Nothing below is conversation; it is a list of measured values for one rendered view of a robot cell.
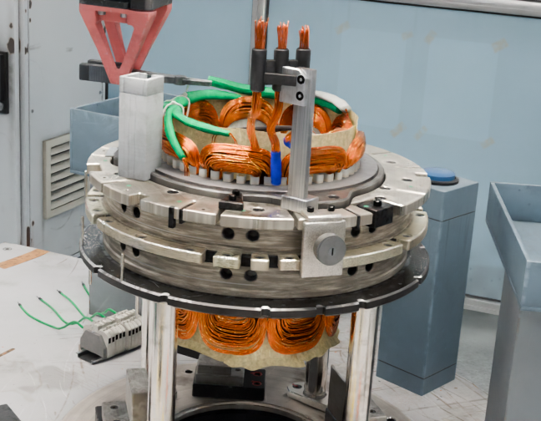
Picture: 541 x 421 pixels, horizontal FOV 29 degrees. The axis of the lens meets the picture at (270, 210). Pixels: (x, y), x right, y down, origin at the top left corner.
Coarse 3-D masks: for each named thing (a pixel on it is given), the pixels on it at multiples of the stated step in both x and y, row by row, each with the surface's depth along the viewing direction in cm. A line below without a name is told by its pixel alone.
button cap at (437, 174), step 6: (426, 168) 122; (432, 168) 122; (438, 168) 122; (444, 168) 122; (432, 174) 119; (438, 174) 120; (444, 174) 120; (450, 174) 120; (438, 180) 119; (444, 180) 119; (450, 180) 120
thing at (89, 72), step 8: (80, 64) 98; (88, 64) 98; (96, 64) 98; (80, 72) 98; (88, 72) 98; (96, 72) 98; (104, 72) 98; (88, 80) 98; (96, 80) 98; (104, 80) 98
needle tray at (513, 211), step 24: (504, 192) 110; (528, 192) 109; (504, 216) 99; (528, 216) 110; (504, 240) 98; (528, 240) 104; (504, 264) 97; (528, 264) 86; (504, 288) 104; (528, 288) 87; (504, 312) 103; (528, 312) 95; (504, 336) 102; (528, 336) 96; (504, 360) 101; (528, 360) 97; (504, 384) 100; (528, 384) 97; (504, 408) 99; (528, 408) 98
